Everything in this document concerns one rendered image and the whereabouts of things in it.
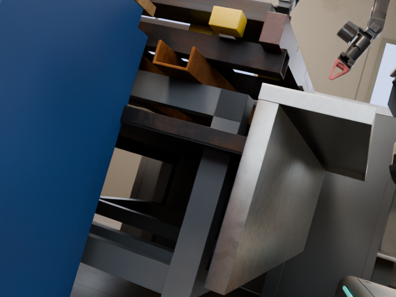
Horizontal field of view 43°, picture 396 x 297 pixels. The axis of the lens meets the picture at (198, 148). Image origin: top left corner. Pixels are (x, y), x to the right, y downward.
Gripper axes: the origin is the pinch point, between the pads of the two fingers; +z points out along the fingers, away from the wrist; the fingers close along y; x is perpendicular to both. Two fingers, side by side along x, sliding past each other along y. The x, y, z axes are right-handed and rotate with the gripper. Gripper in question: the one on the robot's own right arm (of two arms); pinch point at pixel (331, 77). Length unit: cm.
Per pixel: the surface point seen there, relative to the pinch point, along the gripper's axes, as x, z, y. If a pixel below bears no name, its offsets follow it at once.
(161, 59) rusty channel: -19, 44, 100
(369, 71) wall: -5, -101, -291
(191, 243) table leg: 10, 68, 95
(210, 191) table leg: 6, 57, 95
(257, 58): -4, 31, 99
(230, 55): -9, 34, 98
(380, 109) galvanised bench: 23, -16, -53
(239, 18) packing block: -11, 29, 105
